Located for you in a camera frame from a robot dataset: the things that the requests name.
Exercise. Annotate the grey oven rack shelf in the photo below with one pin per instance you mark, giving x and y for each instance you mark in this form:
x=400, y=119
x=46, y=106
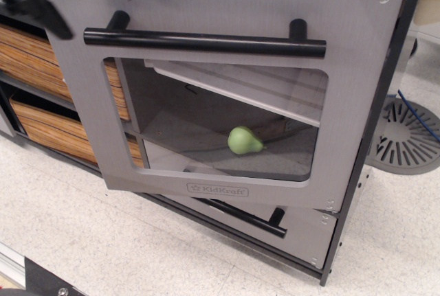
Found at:
x=291, y=92

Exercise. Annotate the aluminium rail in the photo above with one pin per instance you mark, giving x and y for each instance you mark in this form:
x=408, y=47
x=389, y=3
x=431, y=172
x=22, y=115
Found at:
x=12, y=268

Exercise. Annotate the grey toy oven door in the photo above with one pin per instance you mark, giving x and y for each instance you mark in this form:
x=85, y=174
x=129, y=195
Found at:
x=159, y=135

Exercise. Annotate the green toy pear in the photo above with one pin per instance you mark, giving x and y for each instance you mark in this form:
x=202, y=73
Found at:
x=242, y=141

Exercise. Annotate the wood grain bin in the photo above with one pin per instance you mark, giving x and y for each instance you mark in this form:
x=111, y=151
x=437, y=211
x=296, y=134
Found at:
x=52, y=125
x=28, y=62

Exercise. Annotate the upper wood grain bin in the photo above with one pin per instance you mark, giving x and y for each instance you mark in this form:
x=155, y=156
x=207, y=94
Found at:
x=28, y=62

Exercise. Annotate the grey round slotted base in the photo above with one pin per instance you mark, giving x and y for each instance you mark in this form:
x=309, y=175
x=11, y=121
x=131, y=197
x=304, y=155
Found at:
x=406, y=139

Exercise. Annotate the black toy kitchen frame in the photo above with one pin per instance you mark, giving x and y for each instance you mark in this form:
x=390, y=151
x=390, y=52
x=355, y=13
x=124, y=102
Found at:
x=11, y=126

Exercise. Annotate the black base plate with screw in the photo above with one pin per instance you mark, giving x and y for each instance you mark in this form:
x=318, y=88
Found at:
x=40, y=281

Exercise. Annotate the lower wood grain bin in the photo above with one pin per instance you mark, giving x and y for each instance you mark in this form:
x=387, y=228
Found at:
x=52, y=125

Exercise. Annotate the black drawer handle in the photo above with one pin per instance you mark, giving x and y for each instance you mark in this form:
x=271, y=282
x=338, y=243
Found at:
x=271, y=226

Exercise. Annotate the grey lower oven drawer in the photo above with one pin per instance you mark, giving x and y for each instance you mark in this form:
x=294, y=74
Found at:
x=308, y=236

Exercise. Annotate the black oven door handle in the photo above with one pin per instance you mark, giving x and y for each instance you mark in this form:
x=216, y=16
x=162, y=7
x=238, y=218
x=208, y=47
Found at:
x=296, y=44

